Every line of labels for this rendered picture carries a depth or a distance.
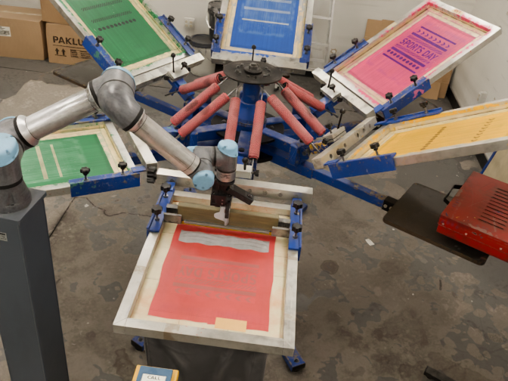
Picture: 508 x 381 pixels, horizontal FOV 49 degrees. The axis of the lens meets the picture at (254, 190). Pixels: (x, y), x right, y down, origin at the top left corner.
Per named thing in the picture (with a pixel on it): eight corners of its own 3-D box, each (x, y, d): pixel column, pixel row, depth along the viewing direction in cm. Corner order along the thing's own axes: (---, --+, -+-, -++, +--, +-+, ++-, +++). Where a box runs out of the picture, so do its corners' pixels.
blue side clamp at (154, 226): (159, 243, 221) (159, 228, 217) (146, 241, 221) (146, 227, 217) (175, 199, 245) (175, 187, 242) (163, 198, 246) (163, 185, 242)
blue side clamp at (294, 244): (298, 261, 219) (301, 247, 216) (286, 259, 220) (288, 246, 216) (300, 215, 244) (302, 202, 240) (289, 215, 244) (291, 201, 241)
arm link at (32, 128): (-23, 144, 185) (122, 74, 178) (-12, 122, 197) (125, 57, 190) (1, 171, 191) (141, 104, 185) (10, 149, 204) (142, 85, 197)
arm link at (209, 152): (186, 157, 199) (217, 157, 200) (185, 141, 208) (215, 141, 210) (186, 175, 203) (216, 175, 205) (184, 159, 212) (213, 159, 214)
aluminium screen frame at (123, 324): (292, 357, 179) (294, 348, 177) (113, 332, 180) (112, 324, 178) (298, 212, 244) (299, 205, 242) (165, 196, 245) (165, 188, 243)
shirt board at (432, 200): (502, 233, 261) (509, 219, 256) (478, 278, 232) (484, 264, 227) (266, 134, 318) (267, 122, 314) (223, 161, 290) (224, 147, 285)
